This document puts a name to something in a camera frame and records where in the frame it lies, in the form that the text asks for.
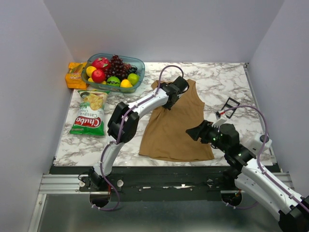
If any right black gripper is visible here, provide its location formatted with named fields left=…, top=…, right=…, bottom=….
left=186, top=119, right=228, bottom=153

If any brown clothing garment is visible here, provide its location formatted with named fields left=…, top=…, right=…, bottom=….
left=139, top=79, right=214, bottom=162

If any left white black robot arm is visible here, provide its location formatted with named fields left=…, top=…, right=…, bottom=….
left=88, top=76, right=189, bottom=191

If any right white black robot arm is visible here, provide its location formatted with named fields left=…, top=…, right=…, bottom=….
left=186, top=120, right=309, bottom=232

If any black brooch display box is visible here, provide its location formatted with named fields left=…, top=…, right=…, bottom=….
left=221, top=97, right=240, bottom=119

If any green lime right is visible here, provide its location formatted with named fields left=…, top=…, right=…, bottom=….
left=127, top=73, right=140, bottom=86

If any yellow lemon front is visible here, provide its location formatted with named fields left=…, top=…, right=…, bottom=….
left=120, top=79, right=133, bottom=88

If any yellow lemon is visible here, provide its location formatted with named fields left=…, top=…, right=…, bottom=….
left=120, top=79, right=133, bottom=88
left=86, top=66, right=96, bottom=77

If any purple grape bunch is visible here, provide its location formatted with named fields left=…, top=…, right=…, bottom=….
left=104, top=55, right=138, bottom=81

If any white bottle black cap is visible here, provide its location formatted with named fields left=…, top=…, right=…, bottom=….
left=241, top=133, right=272, bottom=156

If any clear teal fruit bowl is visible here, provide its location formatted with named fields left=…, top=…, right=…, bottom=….
left=81, top=53, right=145, bottom=93

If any red apple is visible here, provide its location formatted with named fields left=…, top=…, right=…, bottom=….
left=91, top=69, right=106, bottom=83

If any red dragon fruit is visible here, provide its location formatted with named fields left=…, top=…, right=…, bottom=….
left=92, top=57, right=111, bottom=71

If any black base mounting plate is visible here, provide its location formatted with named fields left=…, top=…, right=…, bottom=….
left=50, top=166, right=244, bottom=203

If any yellow lemon left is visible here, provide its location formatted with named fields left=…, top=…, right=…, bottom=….
left=86, top=66, right=96, bottom=77

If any green cassava chips bag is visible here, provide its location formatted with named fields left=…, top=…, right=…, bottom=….
left=70, top=90, right=110, bottom=136

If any orange snack packet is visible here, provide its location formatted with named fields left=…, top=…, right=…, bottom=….
left=65, top=62, right=87, bottom=89

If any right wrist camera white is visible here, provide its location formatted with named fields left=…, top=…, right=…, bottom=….
left=212, top=111, right=227, bottom=128

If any aluminium frame rail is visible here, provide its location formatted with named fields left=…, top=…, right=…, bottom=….
left=39, top=174, right=85, bottom=194

